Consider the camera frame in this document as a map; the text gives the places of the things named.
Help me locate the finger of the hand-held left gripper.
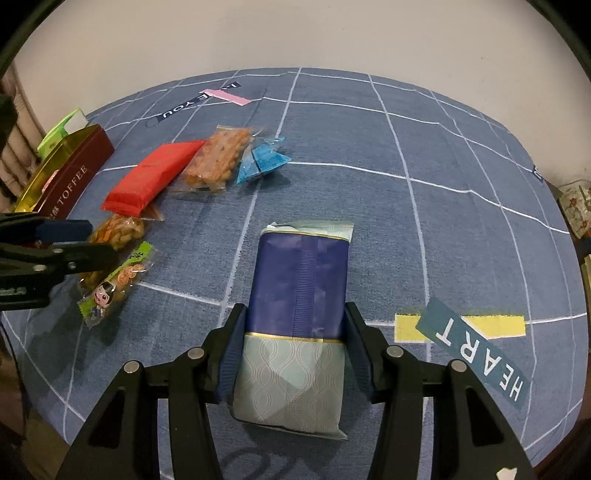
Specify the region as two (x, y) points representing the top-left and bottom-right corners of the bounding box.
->
(0, 242), (118, 289)
(0, 212), (93, 247)

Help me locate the red snack packet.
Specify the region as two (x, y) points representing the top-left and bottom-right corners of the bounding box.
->
(102, 140), (208, 220)

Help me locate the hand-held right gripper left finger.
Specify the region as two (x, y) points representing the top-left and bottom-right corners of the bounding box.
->
(55, 302), (247, 480)

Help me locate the clear bag of nuts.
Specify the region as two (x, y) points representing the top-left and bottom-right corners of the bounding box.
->
(76, 213), (146, 289)

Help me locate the blue checked tablecloth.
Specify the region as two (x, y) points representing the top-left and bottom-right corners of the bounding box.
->
(0, 68), (589, 480)

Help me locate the clear orange snack packet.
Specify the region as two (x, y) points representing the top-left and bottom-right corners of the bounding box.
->
(173, 124), (266, 195)

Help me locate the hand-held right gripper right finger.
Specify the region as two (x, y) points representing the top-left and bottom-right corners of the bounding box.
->
(344, 301), (539, 480)

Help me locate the navy and pale teal packet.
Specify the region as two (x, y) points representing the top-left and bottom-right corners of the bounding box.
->
(231, 220), (355, 440)

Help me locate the pile of boxes and books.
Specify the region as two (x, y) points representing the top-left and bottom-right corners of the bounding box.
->
(556, 180), (591, 296)

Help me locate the patterned beige curtain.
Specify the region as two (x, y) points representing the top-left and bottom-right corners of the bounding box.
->
(0, 69), (42, 199)

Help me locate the green label cartoon snack packet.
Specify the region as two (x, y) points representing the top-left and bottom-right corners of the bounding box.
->
(78, 241), (156, 329)

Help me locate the green tissue pack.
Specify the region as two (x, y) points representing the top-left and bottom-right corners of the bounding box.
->
(36, 108), (89, 158)

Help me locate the blue candy packet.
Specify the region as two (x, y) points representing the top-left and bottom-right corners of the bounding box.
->
(235, 136), (293, 185)

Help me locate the red and gold tin box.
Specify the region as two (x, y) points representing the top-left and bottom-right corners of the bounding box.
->
(11, 124), (115, 220)

